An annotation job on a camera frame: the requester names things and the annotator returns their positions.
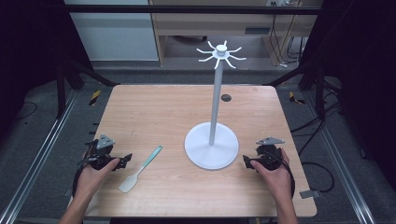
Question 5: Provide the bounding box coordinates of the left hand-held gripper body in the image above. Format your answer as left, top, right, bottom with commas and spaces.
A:
82, 133, 126, 172

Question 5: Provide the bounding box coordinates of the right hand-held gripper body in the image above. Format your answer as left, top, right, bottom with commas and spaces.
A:
253, 136, 286, 172

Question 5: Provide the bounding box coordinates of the white spatula with teal handle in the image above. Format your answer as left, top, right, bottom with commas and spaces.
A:
118, 145, 163, 194

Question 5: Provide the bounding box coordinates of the white hook stand rack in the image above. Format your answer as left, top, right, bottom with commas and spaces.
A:
183, 39, 248, 171

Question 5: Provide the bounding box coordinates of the person's right hand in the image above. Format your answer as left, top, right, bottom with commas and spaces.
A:
249, 147, 293, 203

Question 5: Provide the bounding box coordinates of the person's left hand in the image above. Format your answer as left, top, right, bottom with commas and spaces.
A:
74, 157, 120, 201

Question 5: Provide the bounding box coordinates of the yellow black floor tape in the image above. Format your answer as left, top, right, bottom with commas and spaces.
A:
288, 91, 306, 105
89, 89, 103, 107

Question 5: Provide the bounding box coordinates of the grey flat tag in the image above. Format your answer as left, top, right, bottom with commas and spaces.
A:
299, 189, 322, 200

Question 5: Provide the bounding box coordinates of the black metal stand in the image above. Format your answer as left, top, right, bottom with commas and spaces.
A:
54, 57, 120, 119
266, 60, 329, 123

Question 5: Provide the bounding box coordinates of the white cabinet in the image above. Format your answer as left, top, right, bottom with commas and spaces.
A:
63, 0, 160, 63

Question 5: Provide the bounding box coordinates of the wooden background desk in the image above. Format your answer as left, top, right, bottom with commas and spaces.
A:
148, 0, 319, 67

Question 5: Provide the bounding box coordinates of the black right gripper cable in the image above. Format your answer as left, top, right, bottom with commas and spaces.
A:
271, 150, 296, 199

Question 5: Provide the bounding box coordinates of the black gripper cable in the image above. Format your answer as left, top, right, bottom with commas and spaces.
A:
71, 140, 98, 198
271, 150, 296, 199

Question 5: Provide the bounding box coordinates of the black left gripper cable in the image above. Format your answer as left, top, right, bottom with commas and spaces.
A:
71, 140, 98, 198

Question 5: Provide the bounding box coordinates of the black floor cable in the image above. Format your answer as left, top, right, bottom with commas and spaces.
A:
290, 102, 341, 194

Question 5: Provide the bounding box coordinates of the aluminium floor rail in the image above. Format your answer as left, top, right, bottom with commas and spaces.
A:
0, 89, 80, 224
302, 91, 377, 224

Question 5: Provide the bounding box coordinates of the bundle of hanging cables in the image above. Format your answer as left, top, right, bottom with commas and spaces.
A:
269, 13, 310, 69

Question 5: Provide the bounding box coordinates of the black horizontal frame bar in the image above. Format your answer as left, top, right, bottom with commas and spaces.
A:
61, 4, 325, 16

